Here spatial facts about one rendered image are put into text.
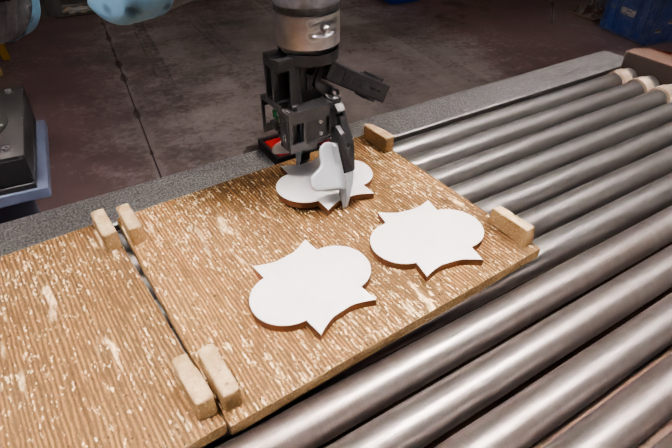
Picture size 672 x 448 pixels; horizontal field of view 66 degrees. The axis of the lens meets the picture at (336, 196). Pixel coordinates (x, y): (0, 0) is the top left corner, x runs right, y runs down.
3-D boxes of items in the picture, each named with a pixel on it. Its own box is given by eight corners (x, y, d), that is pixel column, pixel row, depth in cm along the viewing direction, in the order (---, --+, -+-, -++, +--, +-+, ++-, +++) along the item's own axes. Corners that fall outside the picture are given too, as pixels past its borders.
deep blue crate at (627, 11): (596, 27, 427) (610, -21, 406) (636, 21, 438) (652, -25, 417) (644, 47, 389) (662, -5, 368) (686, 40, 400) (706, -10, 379)
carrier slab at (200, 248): (119, 227, 69) (116, 217, 68) (367, 141, 88) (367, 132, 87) (232, 437, 45) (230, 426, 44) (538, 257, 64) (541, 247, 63)
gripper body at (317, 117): (262, 135, 68) (254, 44, 61) (318, 117, 72) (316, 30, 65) (292, 160, 63) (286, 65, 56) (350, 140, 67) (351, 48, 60)
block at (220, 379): (198, 367, 49) (194, 348, 48) (217, 358, 50) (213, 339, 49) (225, 416, 45) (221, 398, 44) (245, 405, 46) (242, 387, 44)
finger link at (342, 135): (330, 173, 68) (313, 109, 67) (341, 169, 69) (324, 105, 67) (349, 174, 64) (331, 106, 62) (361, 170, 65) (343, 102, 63)
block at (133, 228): (119, 222, 67) (113, 205, 66) (133, 217, 68) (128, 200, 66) (133, 247, 63) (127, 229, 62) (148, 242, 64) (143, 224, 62)
